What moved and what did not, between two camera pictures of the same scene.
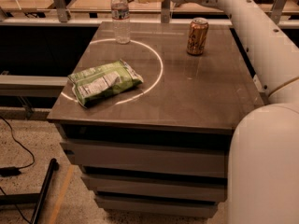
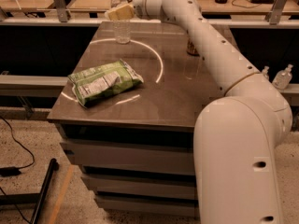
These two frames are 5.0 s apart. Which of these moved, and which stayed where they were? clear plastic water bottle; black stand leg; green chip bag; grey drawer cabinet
Moved: clear plastic water bottle
Stayed: grey drawer cabinet; green chip bag; black stand leg
